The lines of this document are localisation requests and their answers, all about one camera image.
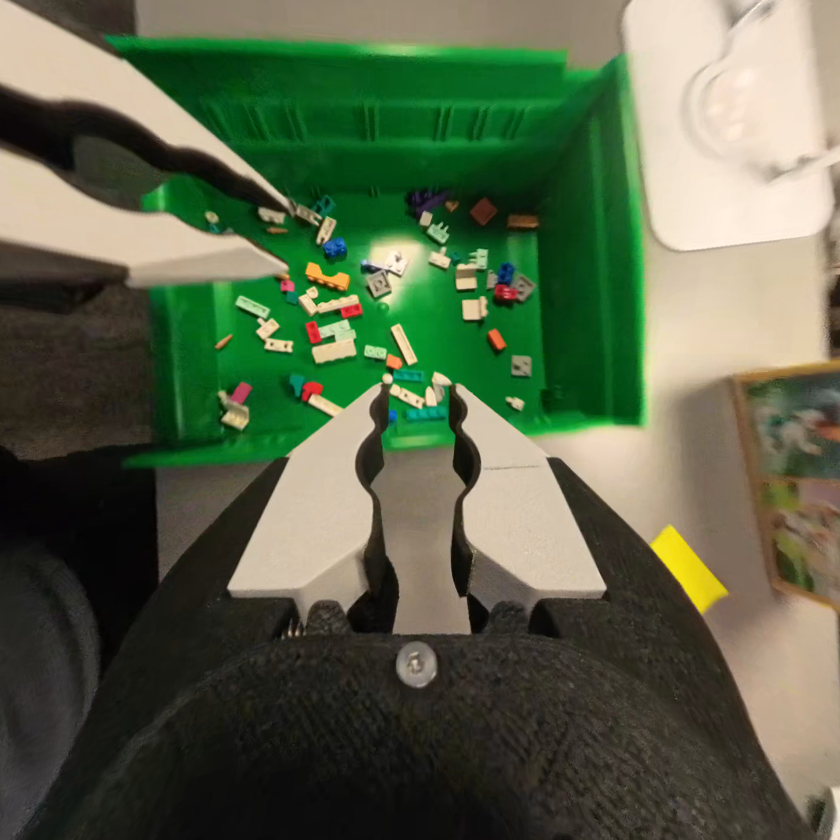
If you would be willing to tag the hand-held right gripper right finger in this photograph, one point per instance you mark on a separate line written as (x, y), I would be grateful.
(531, 525)

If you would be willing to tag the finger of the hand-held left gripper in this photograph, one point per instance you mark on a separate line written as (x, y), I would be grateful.
(98, 229)
(98, 72)

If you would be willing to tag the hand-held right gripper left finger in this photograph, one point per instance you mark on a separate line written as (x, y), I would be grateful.
(308, 525)

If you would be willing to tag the pile of mixed lego pieces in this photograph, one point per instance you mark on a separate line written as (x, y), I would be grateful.
(334, 351)

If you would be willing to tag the green plastic bin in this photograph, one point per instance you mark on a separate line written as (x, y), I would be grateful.
(407, 131)

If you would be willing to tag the yellow lego box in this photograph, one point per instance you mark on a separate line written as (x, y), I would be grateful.
(794, 472)

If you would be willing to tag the yellow sticky note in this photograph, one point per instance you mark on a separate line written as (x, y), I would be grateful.
(689, 571)

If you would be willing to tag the person's torso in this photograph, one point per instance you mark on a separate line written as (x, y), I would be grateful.
(39, 656)

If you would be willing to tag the beige book stand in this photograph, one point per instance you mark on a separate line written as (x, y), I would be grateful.
(722, 131)

